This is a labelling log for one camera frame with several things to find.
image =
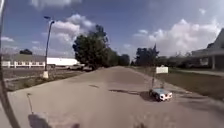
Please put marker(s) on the large group of trees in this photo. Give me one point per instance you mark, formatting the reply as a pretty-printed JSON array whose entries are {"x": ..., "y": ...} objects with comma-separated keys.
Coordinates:
[{"x": 91, "y": 50}]

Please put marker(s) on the vehicle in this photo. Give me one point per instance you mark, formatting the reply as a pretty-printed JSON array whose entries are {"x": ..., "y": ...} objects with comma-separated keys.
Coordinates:
[{"x": 78, "y": 67}]

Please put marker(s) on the row of distant trees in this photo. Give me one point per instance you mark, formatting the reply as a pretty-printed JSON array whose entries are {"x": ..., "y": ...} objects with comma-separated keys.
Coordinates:
[{"x": 146, "y": 56}]

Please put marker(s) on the grey concrete road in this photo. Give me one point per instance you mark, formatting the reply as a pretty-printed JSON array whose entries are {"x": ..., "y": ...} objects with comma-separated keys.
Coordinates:
[{"x": 100, "y": 106}]

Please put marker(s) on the white flat building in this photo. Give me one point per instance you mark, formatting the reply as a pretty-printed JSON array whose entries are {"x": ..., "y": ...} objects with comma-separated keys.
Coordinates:
[{"x": 63, "y": 61}]

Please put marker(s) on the small wheeled robot with sign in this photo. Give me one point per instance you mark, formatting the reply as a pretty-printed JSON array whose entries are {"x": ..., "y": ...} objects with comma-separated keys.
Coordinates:
[{"x": 160, "y": 94}]

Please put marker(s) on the street lamp pole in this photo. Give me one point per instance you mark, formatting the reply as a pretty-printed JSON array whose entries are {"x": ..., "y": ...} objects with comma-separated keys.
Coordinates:
[{"x": 47, "y": 50}]

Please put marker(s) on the dry grass strip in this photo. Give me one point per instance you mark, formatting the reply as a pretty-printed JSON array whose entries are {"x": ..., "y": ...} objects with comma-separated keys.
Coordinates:
[{"x": 40, "y": 81}]

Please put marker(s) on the grass verge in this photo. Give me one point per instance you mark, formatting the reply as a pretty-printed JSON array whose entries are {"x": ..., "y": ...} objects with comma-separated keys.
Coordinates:
[{"x": 196, "y": 83}]

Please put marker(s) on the small distant tree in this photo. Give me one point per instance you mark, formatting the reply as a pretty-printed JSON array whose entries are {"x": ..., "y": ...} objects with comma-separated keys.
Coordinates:
[{"x": 25, "y": 52}]

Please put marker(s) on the long low building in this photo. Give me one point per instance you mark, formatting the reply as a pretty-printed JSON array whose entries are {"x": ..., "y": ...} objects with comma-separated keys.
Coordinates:
[{"x": 23, "y": 58}]

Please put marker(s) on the grey parking lot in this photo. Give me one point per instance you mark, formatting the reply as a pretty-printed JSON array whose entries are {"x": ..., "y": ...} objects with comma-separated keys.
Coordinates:
[{"x": 23, "y": 72}]

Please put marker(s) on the pale side path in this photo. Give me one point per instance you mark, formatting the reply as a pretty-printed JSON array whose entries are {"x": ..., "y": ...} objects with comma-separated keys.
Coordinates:
[{"x": 203, "y": 71}]

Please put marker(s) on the building with porch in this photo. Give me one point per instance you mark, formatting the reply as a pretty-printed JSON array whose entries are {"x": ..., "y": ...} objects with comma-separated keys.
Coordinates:
[{"x": 213, "y": 55}]

